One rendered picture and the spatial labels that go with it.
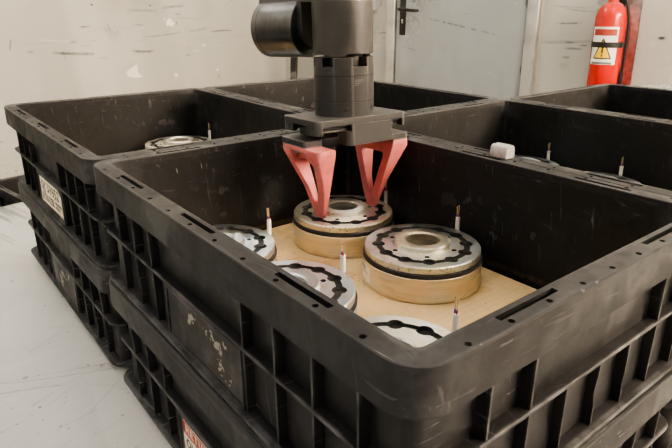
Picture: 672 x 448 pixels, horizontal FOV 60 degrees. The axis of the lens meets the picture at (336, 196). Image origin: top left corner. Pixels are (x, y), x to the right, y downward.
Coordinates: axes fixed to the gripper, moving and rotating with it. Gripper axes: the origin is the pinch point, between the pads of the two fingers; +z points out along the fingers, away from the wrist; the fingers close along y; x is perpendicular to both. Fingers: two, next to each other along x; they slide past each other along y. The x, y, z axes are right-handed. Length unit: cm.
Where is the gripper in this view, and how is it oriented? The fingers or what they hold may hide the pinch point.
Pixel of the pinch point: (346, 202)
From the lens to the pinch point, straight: 58.6
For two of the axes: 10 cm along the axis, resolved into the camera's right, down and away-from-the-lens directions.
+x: 5.5, 2.2, -8.1
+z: 0.3, 9.6, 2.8
